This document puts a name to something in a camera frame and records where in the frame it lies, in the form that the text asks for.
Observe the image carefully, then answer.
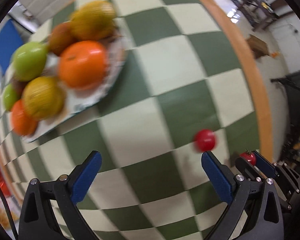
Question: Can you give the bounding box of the cardboard box on floor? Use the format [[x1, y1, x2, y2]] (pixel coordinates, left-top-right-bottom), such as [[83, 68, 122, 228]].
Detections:
[[247, 34, 269, 59]]

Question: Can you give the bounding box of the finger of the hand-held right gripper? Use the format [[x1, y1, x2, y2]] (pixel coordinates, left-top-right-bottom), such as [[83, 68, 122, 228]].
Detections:
[[252, 150, 300, 196], [235, 156, 293, 210]]

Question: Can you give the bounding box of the bright orange fruit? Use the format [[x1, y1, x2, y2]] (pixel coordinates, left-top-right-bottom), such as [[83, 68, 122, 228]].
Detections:
[[10, 99, 38, 136], [58, 40, 108, 90]]

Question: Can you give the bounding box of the green apple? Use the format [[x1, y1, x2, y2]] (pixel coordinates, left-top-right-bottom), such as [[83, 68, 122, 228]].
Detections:
[[12, 42, 50, 82], [2, 84, 20, 112]]

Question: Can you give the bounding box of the oval floral ceramic plate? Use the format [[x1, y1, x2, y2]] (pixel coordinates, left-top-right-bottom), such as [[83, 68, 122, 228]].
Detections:
[[5, 12, 127, 143]]

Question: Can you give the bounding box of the yellow orange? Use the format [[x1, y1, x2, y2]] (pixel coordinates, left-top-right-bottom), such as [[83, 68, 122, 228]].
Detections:
[[22, 76, 65, 120], [69, 0, 117, 41]]

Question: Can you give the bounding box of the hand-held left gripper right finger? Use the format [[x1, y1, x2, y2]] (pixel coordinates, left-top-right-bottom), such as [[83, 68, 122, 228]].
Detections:
[[201, 151, 283, 240]]

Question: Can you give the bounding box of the green white checkered tablecloth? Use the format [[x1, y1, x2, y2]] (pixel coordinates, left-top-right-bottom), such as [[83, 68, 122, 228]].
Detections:
[[0, 0, 274, 240]]

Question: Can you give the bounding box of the white padded chair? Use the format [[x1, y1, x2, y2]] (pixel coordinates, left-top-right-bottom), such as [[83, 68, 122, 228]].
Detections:
[[7, 0, 95, 34]]

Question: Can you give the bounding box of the red cherry tomato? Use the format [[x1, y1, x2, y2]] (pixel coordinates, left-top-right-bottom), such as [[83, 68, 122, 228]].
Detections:
[[194, 129, 217, 153], [241, 150, 257, 166]]

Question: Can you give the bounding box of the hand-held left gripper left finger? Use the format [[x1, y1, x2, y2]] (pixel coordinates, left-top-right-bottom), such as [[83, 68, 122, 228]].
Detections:
[[18, 151, 102, 240]]

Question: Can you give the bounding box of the blue board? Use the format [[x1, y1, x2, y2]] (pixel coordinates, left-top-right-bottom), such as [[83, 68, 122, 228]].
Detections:
[[0, 19, 25, 75]]

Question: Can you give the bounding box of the dark wooden table background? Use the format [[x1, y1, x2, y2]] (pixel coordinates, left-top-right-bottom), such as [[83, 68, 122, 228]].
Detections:
[[231, 0, 280, 32]]

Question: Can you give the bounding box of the clear bag of chips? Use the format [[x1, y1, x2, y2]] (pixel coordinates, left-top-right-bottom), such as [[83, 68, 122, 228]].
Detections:
[[0, 200, 21, 228]]

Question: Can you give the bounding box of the black cable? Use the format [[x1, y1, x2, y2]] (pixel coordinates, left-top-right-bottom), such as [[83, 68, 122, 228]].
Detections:
[[0, 167, 19, 240]]

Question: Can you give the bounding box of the brownish orange fruit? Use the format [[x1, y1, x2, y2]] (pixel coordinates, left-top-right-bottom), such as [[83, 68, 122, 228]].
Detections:
[[49, 22, 77, 56]]

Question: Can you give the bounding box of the dark red apple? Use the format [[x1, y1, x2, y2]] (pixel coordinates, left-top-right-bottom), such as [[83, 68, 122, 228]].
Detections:
[[12, 78, 28, 97]]

